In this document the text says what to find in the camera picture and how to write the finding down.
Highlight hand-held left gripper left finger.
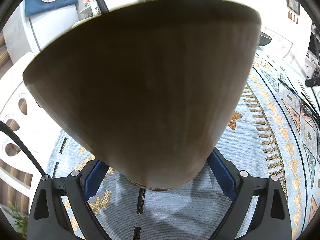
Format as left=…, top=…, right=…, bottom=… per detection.
left=26, top=159, right=113, bottom=240

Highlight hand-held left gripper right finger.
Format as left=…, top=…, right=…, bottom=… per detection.
left=207, top=147, right=293, bottom=240

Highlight wooden utensil holder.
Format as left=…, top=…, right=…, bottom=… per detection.
left=22, top=0, right=262, bottom=190

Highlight dark shelf unit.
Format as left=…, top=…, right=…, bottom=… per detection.
left=305, top=27, right=320, bottom=78

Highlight white dining chair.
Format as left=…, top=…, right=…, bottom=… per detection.
left=0, top=52, right=65, bottom=170
left=262, top=27, right=300, bottom=60

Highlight patterned light blue tablecloth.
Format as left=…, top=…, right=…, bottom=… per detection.
left=46, top=50, right=320, bottom=240

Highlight dark green ribbed bowl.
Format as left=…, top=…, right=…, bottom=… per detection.
left=258, top=31, right=273, bottom=47

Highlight hanging brown tassels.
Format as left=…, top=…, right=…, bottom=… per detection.
left=287, top=10, right=299, bottom=24

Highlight green potted plant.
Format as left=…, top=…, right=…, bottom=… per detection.
left=5, top=201, right=28, bottom=235

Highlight white refrigerator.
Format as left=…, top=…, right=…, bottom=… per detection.
left=2, top=0, right=80, bottom=55

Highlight black cable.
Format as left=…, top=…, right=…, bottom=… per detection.
left=0, top=120, right=47, bottom=177

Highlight small framed wall picture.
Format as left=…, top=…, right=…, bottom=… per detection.
left=286, top=0, right=300, bottom=15

